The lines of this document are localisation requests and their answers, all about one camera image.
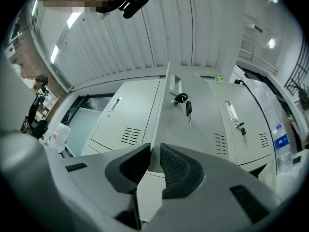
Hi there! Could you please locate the clear plastic water bottle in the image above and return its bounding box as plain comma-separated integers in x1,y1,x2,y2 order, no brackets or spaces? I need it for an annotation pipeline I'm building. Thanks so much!
271,123,294,174

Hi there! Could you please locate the black head-worn camera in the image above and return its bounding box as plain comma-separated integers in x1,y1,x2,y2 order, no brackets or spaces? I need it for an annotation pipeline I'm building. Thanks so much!
117,0,150,19

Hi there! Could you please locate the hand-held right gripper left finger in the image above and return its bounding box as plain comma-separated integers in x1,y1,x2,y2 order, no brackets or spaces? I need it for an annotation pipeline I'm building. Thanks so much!
44,143,152,232

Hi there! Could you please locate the black metal window grille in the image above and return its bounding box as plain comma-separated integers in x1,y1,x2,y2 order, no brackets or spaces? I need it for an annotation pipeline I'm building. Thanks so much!
284,37,309,96

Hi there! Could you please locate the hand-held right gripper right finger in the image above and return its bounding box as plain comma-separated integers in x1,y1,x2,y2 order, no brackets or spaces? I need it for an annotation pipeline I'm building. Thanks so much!
144,143,285,232

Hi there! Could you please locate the grey metal locker cabinet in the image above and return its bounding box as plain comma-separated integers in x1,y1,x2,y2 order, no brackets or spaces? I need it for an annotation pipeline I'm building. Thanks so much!
81,73,276,178

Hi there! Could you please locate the closed grey locker door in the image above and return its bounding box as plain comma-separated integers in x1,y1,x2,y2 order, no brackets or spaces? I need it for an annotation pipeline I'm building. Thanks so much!
91,80,161,152
209,81,274,166

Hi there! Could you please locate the white open shelf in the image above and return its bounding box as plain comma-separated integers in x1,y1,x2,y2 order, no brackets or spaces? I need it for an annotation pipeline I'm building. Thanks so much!
36,88,60,118

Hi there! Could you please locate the grey locker door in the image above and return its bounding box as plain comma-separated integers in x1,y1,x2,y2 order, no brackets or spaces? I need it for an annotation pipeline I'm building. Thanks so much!
149,59,229,176
91,80,161,152
209,81,274,166

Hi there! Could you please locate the clear plastic sheet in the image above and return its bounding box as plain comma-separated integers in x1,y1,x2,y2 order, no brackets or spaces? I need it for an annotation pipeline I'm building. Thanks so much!
241,77,290,135

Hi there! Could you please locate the white plastic jug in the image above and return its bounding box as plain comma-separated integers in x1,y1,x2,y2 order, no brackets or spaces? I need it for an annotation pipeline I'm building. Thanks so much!
47,123,72,154

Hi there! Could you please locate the rectangular ceiling light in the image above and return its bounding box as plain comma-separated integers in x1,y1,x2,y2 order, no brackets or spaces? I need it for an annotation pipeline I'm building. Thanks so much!
66,12,84,29
50,44,60,64

